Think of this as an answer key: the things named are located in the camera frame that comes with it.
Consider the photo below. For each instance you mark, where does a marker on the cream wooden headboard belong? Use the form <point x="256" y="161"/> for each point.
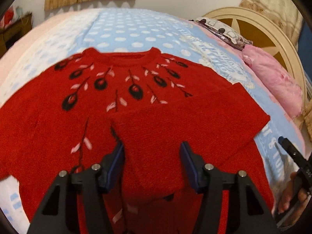
<point x="264" y="34"/>

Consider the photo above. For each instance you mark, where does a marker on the blue pink dotted bedspread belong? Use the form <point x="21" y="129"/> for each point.
<point x="125" y="30"/>

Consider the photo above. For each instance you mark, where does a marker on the beige corner curtain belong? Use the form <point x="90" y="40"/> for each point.
<point x="283" y="13"/>

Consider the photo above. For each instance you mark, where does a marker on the red knitted sweater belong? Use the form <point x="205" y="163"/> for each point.
<point x="72" y="114"/>

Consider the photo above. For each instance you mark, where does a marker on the finger of the right gripper pair blue-tipped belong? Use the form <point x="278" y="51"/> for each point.
<point x="303" y="163"/>

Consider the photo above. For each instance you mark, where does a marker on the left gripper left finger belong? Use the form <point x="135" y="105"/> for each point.
<point x="58" y="212"/>

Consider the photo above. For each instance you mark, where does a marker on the right hand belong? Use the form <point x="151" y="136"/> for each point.
<point x="288" y="195"/>

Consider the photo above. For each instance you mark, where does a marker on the patterned white purple pillow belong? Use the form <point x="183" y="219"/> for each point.
<point x="224" y="32"/>

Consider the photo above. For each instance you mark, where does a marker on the brown wooden desk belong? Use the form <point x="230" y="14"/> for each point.
<point x="14" y="32"/>

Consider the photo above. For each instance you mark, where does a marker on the pink pillow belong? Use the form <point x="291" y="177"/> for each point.
<point x="275" y="78"/>

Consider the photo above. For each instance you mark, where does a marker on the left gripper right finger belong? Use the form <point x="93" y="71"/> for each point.
<point x="247" y="211"/>

